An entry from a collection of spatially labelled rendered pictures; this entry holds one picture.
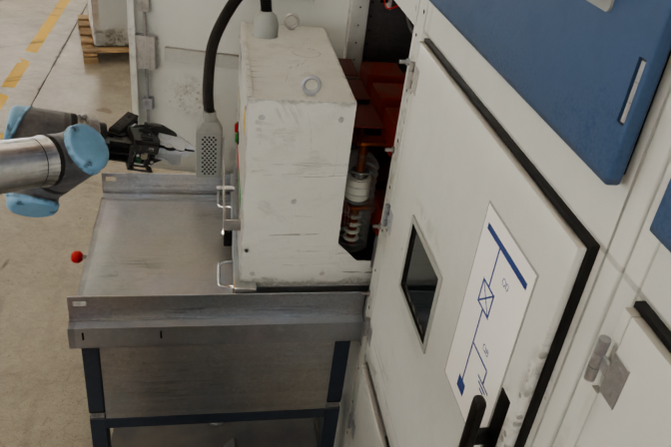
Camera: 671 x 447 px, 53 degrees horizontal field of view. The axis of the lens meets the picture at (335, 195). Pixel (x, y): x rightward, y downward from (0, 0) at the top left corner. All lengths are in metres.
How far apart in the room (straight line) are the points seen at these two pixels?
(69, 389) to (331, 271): 1.34
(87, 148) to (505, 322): 0.76
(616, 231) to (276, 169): 0.90
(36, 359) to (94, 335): 1.19
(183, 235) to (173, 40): 0.58
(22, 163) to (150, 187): 0.93
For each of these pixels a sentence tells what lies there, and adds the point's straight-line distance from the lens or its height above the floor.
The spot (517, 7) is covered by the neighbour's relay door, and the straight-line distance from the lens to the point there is 0.85.
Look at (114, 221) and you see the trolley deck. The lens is 1.97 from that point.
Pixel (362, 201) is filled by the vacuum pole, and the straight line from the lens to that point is 1.58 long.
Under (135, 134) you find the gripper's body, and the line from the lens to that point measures 1.44.
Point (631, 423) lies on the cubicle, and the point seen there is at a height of 1.50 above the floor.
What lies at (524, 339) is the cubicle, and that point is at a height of 1.42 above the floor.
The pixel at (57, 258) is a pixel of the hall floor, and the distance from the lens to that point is 3.29.
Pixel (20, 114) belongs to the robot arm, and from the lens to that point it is 1.41.
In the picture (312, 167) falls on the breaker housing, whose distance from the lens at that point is 1.45.
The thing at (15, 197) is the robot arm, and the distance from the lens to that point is 1.34.
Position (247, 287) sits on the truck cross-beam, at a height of 0.92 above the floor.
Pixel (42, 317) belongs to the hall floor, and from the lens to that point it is 2.99.
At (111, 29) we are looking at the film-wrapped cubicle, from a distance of 5.45.
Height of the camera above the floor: 1.93
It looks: 31 degrees down
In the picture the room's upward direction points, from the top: 7 degrees clockwise
